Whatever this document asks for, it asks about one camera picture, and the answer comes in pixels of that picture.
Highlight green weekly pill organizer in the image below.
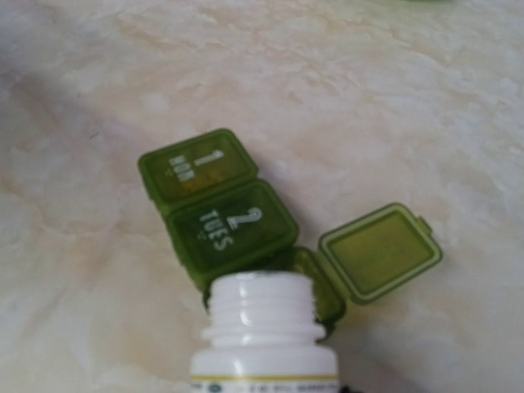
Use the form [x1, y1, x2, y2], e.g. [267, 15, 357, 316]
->
[138, 129, 443, 332]

